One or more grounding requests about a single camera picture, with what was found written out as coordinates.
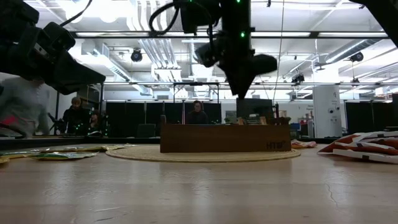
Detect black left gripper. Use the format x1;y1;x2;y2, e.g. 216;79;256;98
6;21;106;96

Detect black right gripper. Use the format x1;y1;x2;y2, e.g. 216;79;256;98
195;0;278;98

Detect brown wooden tea organizer box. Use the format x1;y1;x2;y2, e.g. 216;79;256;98
160;123;292;153

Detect orange mango tea bag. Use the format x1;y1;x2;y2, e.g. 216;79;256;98
291;139;318;149

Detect white orange tea bag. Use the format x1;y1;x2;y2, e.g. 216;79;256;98
331;147;398;165
317;134;398;156
353;130;398;141

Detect plain yellow tea bag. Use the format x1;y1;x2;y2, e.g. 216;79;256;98
102;143;137;149

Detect person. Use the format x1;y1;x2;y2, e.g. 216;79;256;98
0;76;51;139
88;110;108;137
185;100;210;125
61;96;91;137

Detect round woven straw placemat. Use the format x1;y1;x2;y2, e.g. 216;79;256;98
105;144;302;164

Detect black metal table frame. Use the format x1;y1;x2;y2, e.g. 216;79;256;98
0;135;332;145

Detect black partition wall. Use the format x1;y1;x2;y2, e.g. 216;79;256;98
105;101;223;138
345;101;394;135

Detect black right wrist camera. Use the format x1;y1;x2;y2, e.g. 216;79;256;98
179;0;222;34

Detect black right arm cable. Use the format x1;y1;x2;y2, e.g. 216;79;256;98
148;1;184;35

